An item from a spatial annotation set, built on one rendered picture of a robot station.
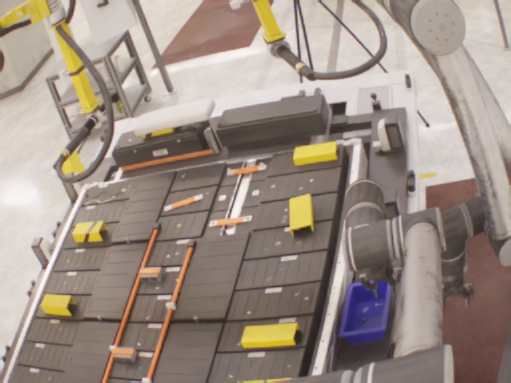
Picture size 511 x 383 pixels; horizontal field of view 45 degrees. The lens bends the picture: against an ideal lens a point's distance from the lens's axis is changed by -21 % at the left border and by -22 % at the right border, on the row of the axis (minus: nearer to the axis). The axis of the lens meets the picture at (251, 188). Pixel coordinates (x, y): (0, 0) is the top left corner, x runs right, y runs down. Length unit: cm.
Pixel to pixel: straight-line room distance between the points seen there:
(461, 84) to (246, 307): 115
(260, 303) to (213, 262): 29
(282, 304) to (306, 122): 89
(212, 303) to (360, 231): 72
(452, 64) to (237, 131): 167
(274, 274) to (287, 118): 75
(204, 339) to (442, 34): 129
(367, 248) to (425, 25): 65
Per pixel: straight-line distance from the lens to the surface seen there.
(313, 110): 286
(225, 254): 250
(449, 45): 140
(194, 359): 218
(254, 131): 295
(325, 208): 254
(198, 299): 238
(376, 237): 175
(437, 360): 109
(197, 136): 302
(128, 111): 572
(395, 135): 288
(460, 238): 193
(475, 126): 155
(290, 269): 235
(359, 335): 216
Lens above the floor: 252
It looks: 33 degrees down
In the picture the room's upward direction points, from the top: 22 degrees counter-clockwise
